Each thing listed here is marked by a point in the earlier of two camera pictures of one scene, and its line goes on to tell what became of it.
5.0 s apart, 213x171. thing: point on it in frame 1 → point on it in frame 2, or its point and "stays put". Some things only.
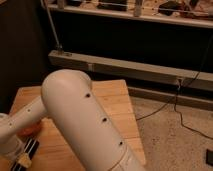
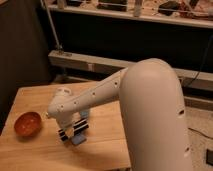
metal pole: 58,42 stays put
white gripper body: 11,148 → 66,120
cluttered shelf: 197,13 stays put
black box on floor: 209,157 stays put
